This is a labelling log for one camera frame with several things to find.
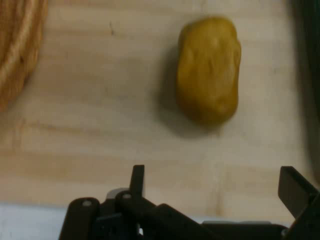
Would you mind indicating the dark green object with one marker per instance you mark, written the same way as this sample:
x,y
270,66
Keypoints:
x,y
308,62

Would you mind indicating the brown potato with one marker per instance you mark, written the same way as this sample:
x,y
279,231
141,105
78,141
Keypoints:
x,y
208,71

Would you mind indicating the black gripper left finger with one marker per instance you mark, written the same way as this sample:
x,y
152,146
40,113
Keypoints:
x,y
136,197

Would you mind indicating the woven wicker basket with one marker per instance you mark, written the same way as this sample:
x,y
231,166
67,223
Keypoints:
x,y
17,47

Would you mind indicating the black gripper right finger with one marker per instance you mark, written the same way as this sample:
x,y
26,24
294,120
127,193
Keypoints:
x,y
296,195

